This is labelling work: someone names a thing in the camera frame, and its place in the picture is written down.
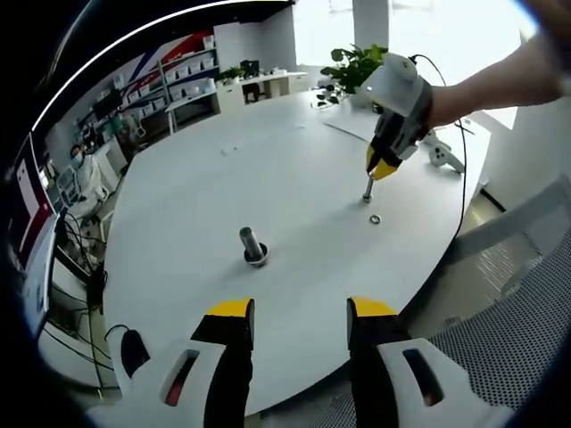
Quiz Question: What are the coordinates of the white side table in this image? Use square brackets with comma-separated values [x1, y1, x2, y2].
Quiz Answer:
[20, 216, 62, 340]

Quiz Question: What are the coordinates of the white cabinet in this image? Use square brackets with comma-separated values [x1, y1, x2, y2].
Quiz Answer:
[91, 140, 130, 188]

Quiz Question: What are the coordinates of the white paper sheet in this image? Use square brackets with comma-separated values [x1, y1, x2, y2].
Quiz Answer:
[321, 119, 374, 144]

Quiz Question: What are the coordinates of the thin metal threaded stud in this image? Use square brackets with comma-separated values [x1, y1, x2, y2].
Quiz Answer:
[360, 171, 377, 204]

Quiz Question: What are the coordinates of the green potted plant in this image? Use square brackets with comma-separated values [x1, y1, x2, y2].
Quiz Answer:
[311, 43, 389, 108]

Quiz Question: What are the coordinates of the white handheld controller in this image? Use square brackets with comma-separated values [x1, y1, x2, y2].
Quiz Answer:
[421, 128, 466, 174]

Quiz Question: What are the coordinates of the black cable bundle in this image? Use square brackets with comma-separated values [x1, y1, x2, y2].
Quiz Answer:
[48, 209, 117, 393]

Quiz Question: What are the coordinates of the black mouse cable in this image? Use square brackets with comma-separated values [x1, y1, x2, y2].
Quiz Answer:
[103, 324, 133, 342]

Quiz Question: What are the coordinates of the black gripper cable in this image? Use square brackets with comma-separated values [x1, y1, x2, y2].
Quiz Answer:
[409, 53, 477, 244]

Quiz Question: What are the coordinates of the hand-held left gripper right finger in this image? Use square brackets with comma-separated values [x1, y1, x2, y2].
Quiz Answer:
[346, 296, 509, 428]

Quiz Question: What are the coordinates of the thick metal threaded stud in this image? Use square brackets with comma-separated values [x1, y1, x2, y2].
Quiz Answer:
[238, 226, 270, 268]

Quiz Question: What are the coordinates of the small green desk plant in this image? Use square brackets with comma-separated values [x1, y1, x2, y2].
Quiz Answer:
[216, 66, 245, 86]

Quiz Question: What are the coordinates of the shelving with white bins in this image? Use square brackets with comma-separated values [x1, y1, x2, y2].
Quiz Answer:
[113, 33, 220, 128]

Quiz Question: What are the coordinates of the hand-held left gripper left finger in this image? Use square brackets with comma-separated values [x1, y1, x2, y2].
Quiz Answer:
[127, 297, 256, 428]

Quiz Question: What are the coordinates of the black computer mouse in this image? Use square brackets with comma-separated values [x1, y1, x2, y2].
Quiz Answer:
[120, 329, 152, 381]

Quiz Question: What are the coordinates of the long ceiling light strip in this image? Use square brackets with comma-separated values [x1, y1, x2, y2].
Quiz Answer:
[30, 0, 298, 133]

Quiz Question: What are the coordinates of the large computer monitor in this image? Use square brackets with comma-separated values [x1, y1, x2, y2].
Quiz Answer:
[7, 132, 62, 273]

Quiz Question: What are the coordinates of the white background desk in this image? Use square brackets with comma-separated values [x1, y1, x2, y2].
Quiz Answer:
[165, 70, 309, 135]

